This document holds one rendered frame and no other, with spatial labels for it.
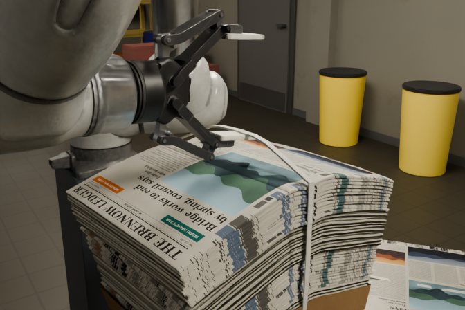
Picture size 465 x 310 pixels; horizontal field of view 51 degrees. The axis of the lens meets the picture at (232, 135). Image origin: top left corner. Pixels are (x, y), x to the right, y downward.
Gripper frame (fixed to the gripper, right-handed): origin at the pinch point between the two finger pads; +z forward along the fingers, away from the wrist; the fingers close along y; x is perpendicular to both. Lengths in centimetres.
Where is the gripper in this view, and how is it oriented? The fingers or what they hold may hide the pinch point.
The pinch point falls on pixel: (248, 84)
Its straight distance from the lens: 71.1
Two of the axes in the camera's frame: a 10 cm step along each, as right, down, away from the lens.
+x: 6.7, 2.4, -7.1
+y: -0.7, 9.6, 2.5
